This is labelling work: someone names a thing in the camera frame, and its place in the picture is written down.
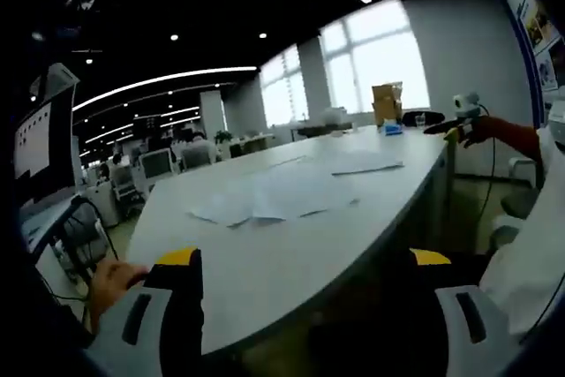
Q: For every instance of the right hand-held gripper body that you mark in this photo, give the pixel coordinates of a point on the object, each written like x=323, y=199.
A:
x=467, y=105

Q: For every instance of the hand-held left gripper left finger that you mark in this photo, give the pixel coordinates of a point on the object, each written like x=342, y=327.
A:
x=132, y=333

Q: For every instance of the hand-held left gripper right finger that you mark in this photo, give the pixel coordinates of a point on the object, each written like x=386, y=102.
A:
x=468, y=324

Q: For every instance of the white printing papers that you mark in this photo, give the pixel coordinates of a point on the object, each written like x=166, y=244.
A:
x=282, y=200

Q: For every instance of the person's right hand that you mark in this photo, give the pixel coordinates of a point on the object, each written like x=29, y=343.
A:
x=479, y=127

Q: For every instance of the person's left hand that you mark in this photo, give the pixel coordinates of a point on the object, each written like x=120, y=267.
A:
x=112, y=282

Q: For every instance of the clear glass cup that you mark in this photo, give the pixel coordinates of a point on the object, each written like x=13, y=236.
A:
x=420, y=121

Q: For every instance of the blue tissue box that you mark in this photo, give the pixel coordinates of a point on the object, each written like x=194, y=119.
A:
x=393, y=129

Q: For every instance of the brown cardboard box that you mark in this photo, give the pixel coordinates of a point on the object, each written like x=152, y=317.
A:
x=386, y=103

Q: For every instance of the grey chest-worn device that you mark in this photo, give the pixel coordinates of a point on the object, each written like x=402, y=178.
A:
x=557, y=123

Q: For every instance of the wide bright window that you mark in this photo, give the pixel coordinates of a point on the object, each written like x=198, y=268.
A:
x=375, y=59

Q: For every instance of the black tripod stand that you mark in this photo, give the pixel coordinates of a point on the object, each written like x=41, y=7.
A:
x=95, y=227

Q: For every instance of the white laptop stand table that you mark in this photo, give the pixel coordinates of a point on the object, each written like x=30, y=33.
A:
x=44, y=218

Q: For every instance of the narrow bright window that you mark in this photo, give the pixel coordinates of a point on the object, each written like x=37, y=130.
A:
x=282, y=94

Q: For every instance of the white framed office chair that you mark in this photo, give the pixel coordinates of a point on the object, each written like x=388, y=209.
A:
x=155, y=164

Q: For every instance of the white grey office chair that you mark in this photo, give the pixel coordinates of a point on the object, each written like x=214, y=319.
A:
x=196, y=158

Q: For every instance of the potted green plant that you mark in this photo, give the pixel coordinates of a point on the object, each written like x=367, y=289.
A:
x=223, y=137

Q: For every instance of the curved ceiling light strip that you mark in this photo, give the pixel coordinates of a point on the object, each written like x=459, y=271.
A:
x=167, y=79

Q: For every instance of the ceiling air vent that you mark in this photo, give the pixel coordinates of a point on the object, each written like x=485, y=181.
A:
x=57, y=79

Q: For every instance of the blue white wall poster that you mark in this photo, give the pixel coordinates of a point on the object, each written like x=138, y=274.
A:
x=525, y=10

